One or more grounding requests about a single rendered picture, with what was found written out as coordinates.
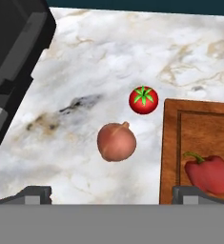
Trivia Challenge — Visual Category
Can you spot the brown onion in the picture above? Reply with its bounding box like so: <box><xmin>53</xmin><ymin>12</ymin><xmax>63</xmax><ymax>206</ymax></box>
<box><xmin>96</xmin><ymin>121</ymin><xmax>137</xmax><ymax>163</ymax></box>

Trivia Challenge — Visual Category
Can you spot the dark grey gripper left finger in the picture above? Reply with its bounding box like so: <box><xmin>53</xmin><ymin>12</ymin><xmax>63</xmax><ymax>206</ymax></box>
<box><xmin>0</xmin><ymin>185</ymin><xmax>52</xmax><ymax>205</ymax></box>

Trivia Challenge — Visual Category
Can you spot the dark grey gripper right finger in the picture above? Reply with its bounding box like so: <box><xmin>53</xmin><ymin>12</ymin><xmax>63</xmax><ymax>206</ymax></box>
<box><xmin>171</xmin><ymin>185</ymin><xmax>224</xmax><ymax>205</ymax></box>

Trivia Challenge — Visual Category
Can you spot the brown wooden cutting board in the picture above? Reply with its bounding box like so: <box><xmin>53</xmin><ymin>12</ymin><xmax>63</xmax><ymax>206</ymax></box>
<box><xmin>158</xmin><ymin>98</ymin><xmax>224</xmax><ymax>205</ymax></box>

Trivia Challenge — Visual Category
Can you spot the red tomato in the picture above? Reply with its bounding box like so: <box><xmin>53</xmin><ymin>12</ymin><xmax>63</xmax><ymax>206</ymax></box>
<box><xmin>128</xmin><ymin>85</ymin><xmax>159</xmax><ymax>115</ymax></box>

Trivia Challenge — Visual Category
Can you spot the red bell pepper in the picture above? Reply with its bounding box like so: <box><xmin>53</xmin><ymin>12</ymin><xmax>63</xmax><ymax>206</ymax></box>
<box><xmin>182</xmin><ymin>151</ymin><xmax>224</xmax><ymax>195</ymax></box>

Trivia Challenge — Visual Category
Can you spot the black appliance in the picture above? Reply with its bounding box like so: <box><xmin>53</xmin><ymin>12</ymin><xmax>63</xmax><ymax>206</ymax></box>
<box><xmin>0</xmin><ymin>0</ymin><xmax>57</xmax><ymax>166</ymax></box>

